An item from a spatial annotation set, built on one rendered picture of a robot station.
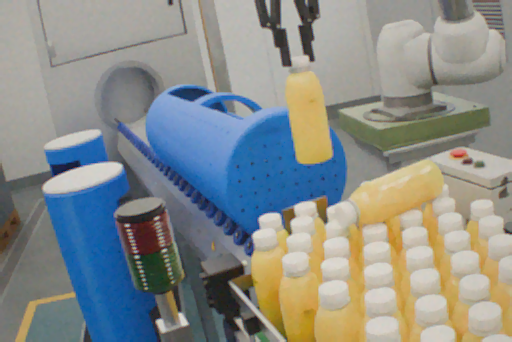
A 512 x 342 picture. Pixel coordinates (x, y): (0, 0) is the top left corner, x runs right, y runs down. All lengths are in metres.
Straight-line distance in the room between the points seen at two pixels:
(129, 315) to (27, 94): 4.85
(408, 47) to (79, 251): 1.17
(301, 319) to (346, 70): 6.00
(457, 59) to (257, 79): 5.01
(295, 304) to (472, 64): 0.99
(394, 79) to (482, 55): 0.28
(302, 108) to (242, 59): 5.46
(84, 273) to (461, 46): 1.33
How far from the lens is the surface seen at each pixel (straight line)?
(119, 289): 1.92
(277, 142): 1.21
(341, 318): 0.77
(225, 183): 1.19
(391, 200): 0.93
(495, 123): 3.09
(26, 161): 6.72
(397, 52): 1.71
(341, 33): 6.75
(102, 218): 1.83
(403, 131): 1.65
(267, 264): 0.97
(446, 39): 1.65
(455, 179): 1.14
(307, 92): 1.04
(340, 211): 0.91
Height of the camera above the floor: 1.46
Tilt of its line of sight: 16 degrees down
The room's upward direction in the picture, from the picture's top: 11 degrees counter-clockwise
